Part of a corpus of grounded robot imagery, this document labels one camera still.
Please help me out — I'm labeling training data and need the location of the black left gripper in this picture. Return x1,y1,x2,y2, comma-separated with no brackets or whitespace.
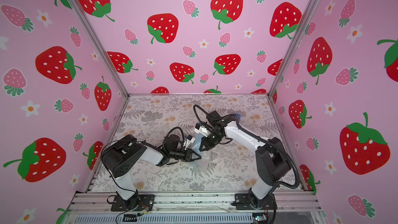
169,149,202,162

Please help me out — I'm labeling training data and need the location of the blue plastic wine glass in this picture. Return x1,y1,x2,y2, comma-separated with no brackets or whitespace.
189,138,202,159

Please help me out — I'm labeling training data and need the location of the clear bubble wrap sheet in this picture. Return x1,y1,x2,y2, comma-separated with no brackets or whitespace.
186,133,217,178

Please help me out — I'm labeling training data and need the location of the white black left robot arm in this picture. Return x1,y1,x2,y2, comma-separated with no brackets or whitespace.
101,134,202,202

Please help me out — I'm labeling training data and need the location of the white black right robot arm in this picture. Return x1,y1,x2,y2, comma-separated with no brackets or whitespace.
194,117,300,207

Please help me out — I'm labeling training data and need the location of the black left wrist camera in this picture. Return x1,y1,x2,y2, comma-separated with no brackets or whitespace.
163,134,183,152

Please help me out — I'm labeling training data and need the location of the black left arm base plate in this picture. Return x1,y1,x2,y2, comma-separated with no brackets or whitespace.
111,194,155,212

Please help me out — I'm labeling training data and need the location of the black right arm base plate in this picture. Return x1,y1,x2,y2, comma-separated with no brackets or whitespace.
231,194,277,210

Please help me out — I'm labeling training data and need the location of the black corrugated cable conduit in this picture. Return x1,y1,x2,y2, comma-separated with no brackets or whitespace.
234,114,301,190

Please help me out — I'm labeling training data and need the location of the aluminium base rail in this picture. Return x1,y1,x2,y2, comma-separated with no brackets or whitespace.
62,190,327,224

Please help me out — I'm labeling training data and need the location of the aluminium frame post right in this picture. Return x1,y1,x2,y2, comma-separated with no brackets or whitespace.
268,0,333,97

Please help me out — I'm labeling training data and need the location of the aluminium frame post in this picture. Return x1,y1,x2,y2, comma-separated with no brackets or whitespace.
268,0,333,97
68,0,130,99

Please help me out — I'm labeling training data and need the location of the aluminium frame post left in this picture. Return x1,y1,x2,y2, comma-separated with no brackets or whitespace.
68,0,130,99

